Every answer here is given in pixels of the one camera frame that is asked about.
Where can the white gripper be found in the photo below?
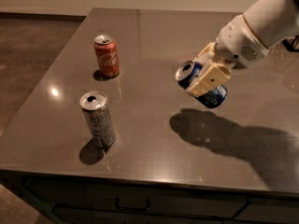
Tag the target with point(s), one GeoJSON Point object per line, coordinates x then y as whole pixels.
{"type": "Point", "coordinates": [239, 43]}

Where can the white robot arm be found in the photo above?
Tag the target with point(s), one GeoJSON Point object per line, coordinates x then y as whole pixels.
{"type": "Point", "coordinates": [271, 21]}

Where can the red coca-cola can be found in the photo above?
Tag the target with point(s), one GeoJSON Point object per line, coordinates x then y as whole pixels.
{"type": "Point", "coordinates": [107, 56]}

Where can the black drawer handle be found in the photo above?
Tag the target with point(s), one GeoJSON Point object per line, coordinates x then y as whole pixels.
{"type": "Point", "coordinates": [132, 205]}

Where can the blue pepsi can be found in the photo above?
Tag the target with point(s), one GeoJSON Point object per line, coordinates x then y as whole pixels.
{"type": "Point", "coordinates": [204, 82]}

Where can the right dark drawer front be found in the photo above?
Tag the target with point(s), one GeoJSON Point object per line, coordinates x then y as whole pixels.
{"type": "Point", "coordinates": [270, 210]}

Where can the tall silver drink can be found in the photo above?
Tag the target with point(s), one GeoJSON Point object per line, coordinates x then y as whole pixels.
{"type": "Point", "coordinates": [96, 113]}

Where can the dark cabinet drawer front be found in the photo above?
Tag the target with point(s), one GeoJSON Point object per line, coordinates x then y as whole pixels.
{"type": "Point", "coordinates": [179, 203]}

